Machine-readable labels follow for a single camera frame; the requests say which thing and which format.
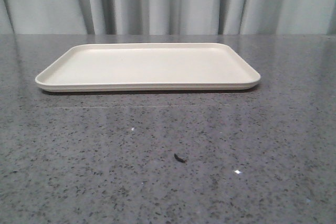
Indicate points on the cream rectangular plastic tray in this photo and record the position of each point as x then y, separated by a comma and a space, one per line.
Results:
147, 67

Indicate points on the small dark debris speck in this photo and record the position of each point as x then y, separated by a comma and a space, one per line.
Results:
179, 159

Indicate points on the grey pleated curtain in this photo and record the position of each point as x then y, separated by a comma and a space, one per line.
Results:
161, 17

